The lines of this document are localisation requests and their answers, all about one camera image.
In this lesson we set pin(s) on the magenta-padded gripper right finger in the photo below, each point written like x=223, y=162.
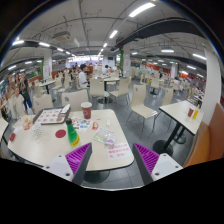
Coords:
x=166, y=165

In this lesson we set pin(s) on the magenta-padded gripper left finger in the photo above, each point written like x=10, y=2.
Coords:
x=58, y=165

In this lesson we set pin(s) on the green drink bottle black cap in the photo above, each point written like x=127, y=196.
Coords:
x=72, y=135

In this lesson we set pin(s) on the flat round red coaster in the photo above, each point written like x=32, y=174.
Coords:
x=60, y=133

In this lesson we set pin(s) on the colourful printed leaflet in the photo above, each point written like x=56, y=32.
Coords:
x=81, y=124

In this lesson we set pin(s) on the orange bench seat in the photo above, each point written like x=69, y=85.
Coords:
x=210, y=143

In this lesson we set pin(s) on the pink table notice sticker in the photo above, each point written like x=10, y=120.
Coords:
x=119, y=151

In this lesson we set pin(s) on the printed paper tray liner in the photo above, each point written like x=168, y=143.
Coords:
x=49, y=115

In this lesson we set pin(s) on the dark brown food tray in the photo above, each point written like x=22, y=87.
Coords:
x=34, y=120

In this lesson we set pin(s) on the white square dining table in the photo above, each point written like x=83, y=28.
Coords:
x=178, y=115

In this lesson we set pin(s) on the red ketchup packet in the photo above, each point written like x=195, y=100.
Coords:
x=95, y=126

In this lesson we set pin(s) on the small red box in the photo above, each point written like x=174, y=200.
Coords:
x=12, y=137

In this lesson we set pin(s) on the clear plastic bag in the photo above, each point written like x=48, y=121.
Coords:
x=104, y=136

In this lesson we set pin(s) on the crumpled white napkin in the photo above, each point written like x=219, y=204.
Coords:
x=66, y=108

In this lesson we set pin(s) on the small red cup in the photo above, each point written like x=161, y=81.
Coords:
x=190, y=112

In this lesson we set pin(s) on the red paper cup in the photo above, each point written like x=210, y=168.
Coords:
x=86, y=110

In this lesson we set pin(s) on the small white sauce packet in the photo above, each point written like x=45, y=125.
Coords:
x=108, y=123

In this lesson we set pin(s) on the group of beige chairs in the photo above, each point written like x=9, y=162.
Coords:
x=124, y=87

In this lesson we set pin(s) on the ceiling air conditioner unit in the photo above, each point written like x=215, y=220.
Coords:
x=61, y=36

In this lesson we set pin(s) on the ceiling light strips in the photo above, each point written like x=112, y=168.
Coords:
x=141, y=9

